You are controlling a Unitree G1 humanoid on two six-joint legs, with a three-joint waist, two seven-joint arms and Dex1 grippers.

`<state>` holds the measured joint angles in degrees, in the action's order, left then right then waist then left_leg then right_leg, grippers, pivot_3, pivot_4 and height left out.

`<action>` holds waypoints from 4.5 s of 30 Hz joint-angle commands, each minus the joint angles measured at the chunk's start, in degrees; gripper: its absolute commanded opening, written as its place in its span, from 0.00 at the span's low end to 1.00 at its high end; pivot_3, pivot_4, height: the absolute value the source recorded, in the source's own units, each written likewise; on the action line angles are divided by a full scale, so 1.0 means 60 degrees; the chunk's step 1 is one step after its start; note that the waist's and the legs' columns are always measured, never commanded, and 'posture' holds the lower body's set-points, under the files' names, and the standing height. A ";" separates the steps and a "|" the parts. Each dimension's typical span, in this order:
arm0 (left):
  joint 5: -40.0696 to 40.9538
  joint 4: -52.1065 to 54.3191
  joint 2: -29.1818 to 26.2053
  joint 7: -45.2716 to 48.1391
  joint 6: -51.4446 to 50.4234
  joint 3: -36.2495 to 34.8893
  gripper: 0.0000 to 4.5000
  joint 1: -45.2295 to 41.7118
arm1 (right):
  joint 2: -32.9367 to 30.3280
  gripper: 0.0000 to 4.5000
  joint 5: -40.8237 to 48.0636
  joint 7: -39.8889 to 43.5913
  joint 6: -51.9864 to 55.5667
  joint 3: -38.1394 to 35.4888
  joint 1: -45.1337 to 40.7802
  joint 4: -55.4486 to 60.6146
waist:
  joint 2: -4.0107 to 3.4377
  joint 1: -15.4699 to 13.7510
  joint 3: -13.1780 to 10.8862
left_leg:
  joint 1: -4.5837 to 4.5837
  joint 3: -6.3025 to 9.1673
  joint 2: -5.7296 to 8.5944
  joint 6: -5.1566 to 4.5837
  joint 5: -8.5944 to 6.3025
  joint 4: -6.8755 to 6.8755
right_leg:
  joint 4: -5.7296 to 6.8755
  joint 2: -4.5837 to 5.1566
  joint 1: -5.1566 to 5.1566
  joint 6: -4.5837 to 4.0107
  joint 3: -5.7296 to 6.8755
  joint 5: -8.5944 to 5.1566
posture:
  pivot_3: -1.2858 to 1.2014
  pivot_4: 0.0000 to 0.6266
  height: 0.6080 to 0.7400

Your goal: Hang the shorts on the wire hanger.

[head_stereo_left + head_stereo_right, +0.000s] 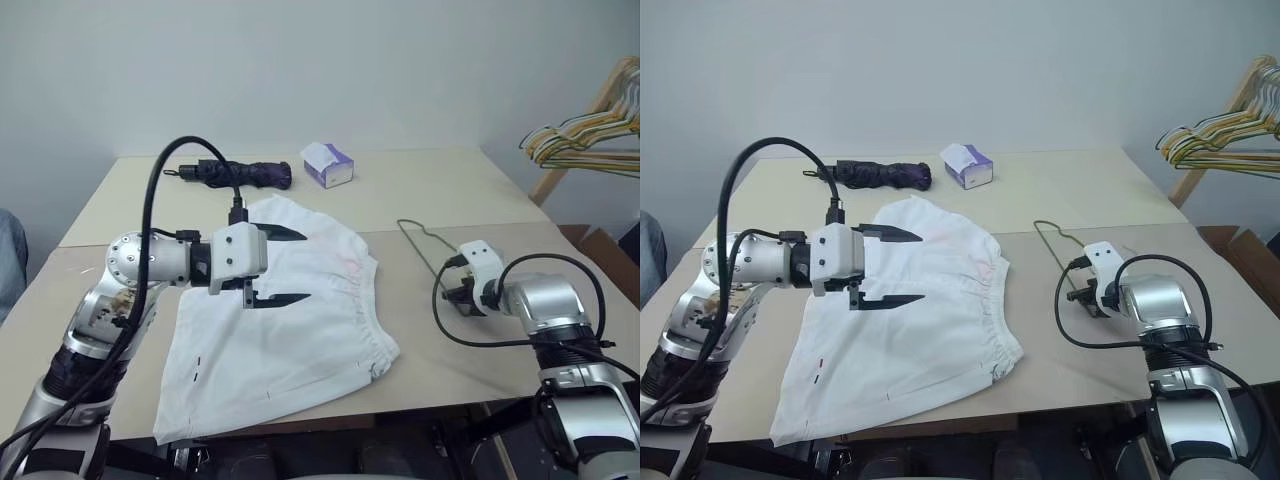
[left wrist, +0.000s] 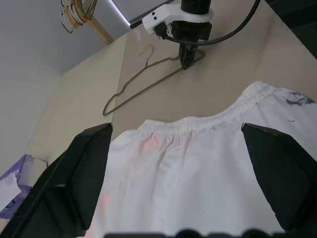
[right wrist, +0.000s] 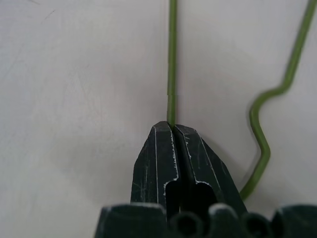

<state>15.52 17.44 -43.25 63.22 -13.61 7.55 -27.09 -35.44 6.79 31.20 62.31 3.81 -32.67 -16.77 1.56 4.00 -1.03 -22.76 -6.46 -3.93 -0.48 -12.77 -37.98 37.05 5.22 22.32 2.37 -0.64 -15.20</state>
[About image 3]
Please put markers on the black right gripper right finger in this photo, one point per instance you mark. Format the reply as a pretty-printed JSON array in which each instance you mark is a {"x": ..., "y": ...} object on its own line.
[{"x": 205, "y": 163}]

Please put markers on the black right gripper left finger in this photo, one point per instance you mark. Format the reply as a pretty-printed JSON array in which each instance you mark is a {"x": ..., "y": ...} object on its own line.
[{"x": 153, "y": 158}]

